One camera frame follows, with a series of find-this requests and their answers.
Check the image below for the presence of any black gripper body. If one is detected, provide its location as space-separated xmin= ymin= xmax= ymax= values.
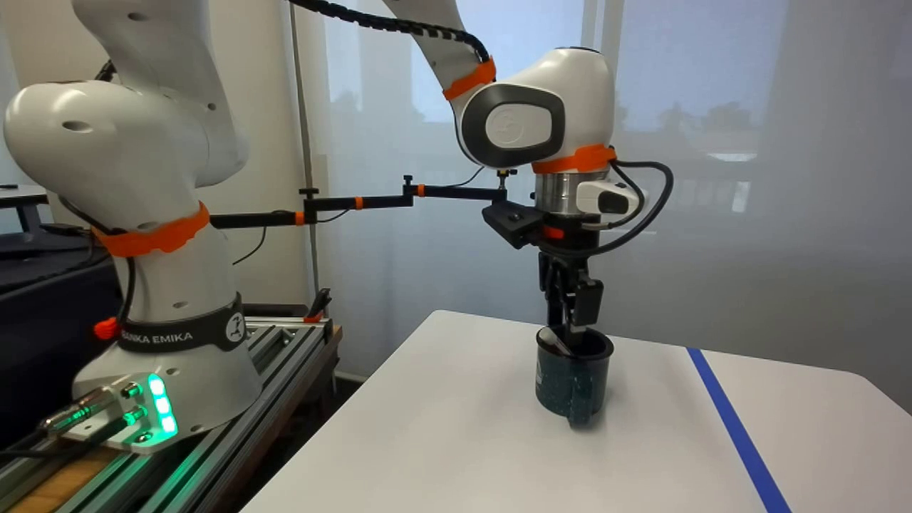
xmin=535 ymin=216 xmax=606 ymax=289

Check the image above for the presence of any blue tape border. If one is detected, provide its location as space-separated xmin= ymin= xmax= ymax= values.
xmin=685 ymin=346 xmax=796 ymax=513

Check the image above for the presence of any dark teal mug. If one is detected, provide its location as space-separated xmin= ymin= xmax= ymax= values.
xmin=534 ymin=324 xmax=619 ymax=427

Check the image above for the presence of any thin metal pole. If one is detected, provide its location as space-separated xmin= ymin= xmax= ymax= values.
xmin=286 ymin=0 xmax=337 ymax=327

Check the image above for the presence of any black side table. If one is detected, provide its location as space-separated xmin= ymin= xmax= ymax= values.
xmin=0 ymin=182 xmax=125 ymax=450

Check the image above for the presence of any wooden board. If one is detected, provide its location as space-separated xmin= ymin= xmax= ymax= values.
xmin=9 ymin=450 xmax=107 ymax=513

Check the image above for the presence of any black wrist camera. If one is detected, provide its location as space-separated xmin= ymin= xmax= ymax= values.
xmin=479 ymin=199 xmax=548 ymax=250

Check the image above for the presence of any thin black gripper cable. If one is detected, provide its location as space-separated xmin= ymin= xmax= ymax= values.
xmin=596 ymin=161 xmax=679 ymax=257

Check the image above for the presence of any black articulated camera mount arm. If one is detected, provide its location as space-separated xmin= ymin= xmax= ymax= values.
xmin=209 ymin=169 xmax=521 ymax=230

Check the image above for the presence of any black corrugated cable conduit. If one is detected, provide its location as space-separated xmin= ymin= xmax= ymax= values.
xmin=287 ymin=0 xmax=496 ymax=69

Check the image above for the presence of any aluminium rail base frame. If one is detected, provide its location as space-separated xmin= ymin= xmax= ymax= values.
xmin=0 ymin=313 xmax=341 ymax=513

